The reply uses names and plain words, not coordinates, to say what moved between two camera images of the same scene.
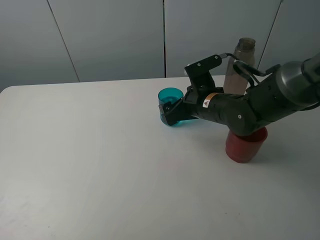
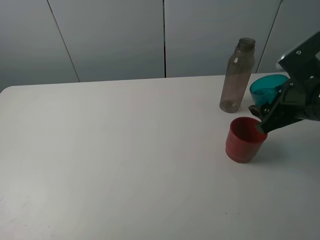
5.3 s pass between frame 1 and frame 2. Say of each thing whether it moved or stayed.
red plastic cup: stayed
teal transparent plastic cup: moved
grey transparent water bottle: stayed
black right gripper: moved
